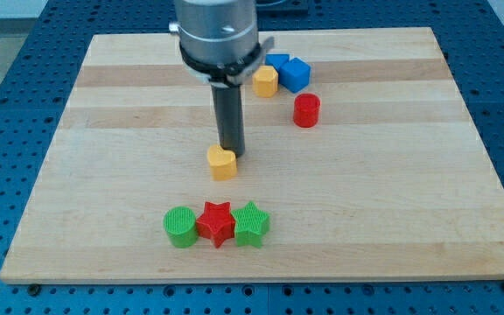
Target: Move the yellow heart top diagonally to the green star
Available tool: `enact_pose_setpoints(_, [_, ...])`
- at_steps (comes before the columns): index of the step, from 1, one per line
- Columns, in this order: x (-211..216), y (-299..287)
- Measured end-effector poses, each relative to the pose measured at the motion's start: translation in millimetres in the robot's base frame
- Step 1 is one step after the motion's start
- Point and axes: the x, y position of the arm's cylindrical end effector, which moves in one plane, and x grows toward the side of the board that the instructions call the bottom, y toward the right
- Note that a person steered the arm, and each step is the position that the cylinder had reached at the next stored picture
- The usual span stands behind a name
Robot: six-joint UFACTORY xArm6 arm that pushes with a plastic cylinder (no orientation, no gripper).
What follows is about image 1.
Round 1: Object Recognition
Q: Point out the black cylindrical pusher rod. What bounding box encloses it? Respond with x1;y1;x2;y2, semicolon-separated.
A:
212;86;245;158

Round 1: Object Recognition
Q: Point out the yellow heart block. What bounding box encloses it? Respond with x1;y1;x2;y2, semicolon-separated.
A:
206;144;237;181

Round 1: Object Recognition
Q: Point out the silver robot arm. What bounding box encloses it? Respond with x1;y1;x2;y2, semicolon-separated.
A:
169;0;275;157

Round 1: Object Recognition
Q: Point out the red star block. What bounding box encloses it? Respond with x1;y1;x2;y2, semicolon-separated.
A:
196;201;235;248

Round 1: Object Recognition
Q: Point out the green star block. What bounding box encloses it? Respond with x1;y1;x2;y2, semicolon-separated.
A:
230;201;270;248

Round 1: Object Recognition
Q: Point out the yellow hexagon block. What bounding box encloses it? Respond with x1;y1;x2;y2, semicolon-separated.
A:
252;66;278;98

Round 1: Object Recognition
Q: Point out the blue triangle block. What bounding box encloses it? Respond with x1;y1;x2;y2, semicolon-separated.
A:
264;53;290;72

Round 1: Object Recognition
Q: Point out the blue cube block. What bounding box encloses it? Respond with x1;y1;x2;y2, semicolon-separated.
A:
279;58;311;93

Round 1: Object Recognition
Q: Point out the red cylinder block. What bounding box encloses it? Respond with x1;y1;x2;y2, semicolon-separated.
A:
292;93;321;128

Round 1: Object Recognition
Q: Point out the green cylinder block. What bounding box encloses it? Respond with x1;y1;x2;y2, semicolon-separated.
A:
163;206;199;249

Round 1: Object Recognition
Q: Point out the wooden board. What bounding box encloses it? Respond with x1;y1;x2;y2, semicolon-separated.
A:
0;27;504;284

